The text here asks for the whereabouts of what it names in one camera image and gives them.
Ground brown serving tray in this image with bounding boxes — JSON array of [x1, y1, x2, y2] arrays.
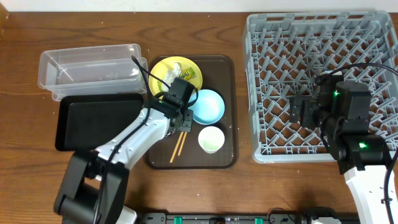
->
[[145, 55, 238, 169]]

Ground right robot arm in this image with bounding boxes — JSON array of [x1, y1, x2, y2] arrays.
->
[[289, 74, 397, 223]]

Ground clear plastic bin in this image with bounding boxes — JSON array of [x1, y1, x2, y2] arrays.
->
[[37, 44, 147, 101]]

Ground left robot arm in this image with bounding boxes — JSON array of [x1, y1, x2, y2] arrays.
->
[[53, 92, 192, 223]]

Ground white tissue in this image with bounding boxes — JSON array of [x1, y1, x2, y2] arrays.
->
[[163, 62, 182, 86]]

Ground grey dishwasher rack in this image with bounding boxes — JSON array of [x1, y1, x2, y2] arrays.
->
[[243, 11, 397, 164]]

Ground green snack wrapper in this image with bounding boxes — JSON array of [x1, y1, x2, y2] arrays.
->
[[179, 67, 196, 80]]

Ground light blue bowl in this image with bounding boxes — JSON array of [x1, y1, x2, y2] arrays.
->
[[189, 90, 225, 125]]

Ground wooden chopstick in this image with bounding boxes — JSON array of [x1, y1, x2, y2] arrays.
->
[[169, 132, 185, 163], [178, 132, 187, 156]]

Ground yellow plate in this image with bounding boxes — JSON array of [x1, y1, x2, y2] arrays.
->
[[150, 57, 203, 90]]

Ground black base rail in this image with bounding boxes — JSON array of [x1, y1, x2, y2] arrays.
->
[[139, 207, 361, 224]]

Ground white cup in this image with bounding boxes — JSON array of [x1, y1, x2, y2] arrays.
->
[[198, 126, 225, 154]]

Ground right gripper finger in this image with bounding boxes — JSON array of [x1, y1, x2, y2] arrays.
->
[[297, 84, 308, 97], [289, 96, 302, 123]]

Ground black plastic tray bin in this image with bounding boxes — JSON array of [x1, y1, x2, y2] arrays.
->
[[55, 93, 144, 151]]

